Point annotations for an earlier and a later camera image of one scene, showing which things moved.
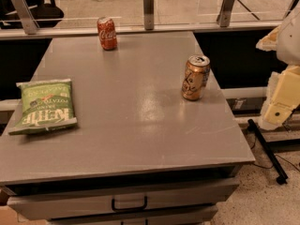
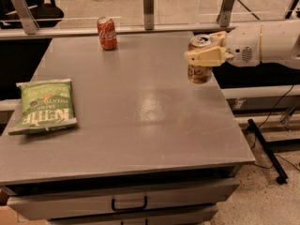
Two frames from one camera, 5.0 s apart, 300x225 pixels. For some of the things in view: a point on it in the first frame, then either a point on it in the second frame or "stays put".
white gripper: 291,42 → 243,46
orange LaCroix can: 195,77 → 200,74
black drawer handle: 129,208 stays put
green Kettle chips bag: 44,105 stays put
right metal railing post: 227,7 stays put
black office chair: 40,1 stays put
